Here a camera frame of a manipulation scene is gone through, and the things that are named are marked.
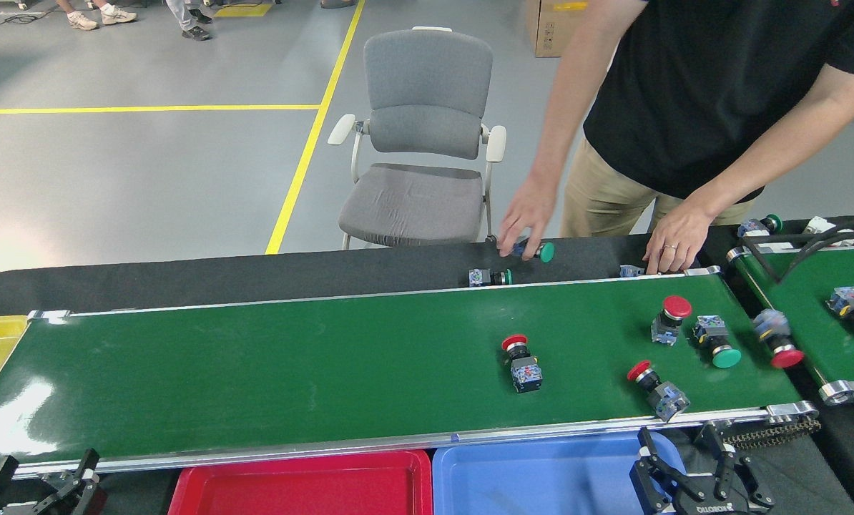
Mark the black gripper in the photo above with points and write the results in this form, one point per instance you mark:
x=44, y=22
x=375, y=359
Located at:
x=709, y=506

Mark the yellow push button switch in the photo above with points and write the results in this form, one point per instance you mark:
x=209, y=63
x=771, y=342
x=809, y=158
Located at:
x=631, y=271

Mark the person's right forearm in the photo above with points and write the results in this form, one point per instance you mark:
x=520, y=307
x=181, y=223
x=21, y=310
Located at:
x=556, y=129

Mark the blue plastic tray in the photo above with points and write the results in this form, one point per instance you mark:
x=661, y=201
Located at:
x=541, y=486

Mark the short green conveyor belt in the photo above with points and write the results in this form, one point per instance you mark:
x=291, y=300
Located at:
x=817, y=357

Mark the red plastic tray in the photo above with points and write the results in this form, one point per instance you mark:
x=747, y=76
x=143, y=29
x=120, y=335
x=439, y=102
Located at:
x=298, y=490

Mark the long green conveyor belt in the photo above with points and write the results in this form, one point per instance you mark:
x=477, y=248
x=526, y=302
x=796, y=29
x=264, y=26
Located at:
x=291, y=372

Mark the person's left hand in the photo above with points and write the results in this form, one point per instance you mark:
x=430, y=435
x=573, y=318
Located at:
x=677, y=236

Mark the person's right hand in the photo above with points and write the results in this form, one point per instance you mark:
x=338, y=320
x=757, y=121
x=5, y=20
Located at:
x=531, y=211

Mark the background person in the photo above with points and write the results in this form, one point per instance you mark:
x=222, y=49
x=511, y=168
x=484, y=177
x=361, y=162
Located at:
x=84, y=21
x=337, y=3
x=197, y=32

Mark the brown cardboard box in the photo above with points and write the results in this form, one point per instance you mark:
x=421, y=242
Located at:
x=556, y=28

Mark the grey office chair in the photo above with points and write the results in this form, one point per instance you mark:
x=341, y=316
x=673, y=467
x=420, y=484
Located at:
x=427, y=79

